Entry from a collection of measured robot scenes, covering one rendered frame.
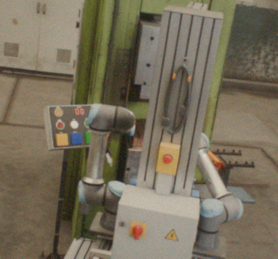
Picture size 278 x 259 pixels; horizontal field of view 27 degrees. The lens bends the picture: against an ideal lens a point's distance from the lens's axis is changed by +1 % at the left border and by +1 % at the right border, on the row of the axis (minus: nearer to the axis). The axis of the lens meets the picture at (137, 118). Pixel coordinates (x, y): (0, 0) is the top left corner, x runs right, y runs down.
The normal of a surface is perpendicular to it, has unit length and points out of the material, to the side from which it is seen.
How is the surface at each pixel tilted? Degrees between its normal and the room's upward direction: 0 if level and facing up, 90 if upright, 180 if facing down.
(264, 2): 91
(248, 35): 91
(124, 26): 90
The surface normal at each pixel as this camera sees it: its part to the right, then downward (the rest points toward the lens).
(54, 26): 0.15, 0.31
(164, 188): -0.14, 0.28
